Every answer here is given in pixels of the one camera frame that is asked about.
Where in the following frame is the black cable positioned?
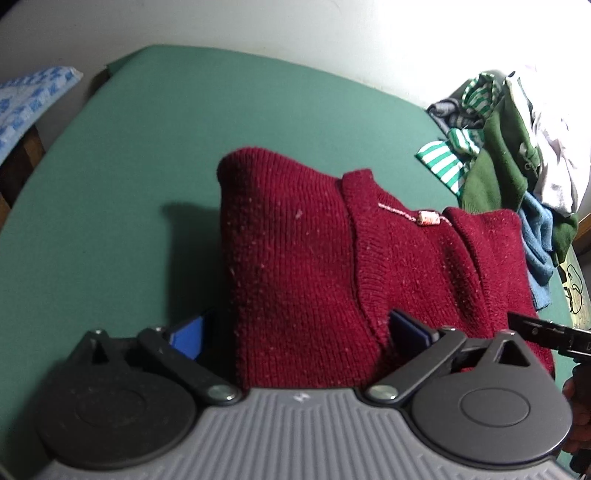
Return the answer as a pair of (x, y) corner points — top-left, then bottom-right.
(561, 263), (591, 317)

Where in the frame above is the blue knit sweater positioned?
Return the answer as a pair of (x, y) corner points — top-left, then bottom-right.
(517, 191), (555, 310)

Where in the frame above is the brown wooden furniture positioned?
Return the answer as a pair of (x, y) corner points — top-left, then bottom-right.
(0, 124), (45, 222)

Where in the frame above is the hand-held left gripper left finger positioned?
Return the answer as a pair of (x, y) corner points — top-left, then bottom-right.
(76, 311), (242, 407)

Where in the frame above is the pale patterned sheet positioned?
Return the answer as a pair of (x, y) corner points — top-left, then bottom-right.
(556, 240), (591, 333)

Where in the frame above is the grey garment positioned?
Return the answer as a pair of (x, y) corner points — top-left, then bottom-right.
(426, 98), (483, 139)

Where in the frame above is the dark green sweater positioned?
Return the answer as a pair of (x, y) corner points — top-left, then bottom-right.
(462, 85), (579, 268)

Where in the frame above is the white garment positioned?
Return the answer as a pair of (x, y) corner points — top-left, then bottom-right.
(505, 65), (591, 215)

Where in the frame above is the green white striped shirt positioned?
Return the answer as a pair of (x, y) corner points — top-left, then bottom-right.
(414, 71), (504, 195)

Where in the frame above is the red knit sweater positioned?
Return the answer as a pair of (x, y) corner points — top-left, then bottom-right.
(217, 147), (555, 388)

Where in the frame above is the person's right hand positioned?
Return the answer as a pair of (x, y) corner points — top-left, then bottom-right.
(562, 367), (591, 455)

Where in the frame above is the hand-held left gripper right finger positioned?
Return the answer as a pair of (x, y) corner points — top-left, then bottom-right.
(365, 308), (539, 407)

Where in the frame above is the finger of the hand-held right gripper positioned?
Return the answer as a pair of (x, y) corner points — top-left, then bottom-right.
(507, 311), (591, 357)

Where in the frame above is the blue white checkered cloth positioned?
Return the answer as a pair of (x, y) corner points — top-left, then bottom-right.
(0, 67), (84, 167)

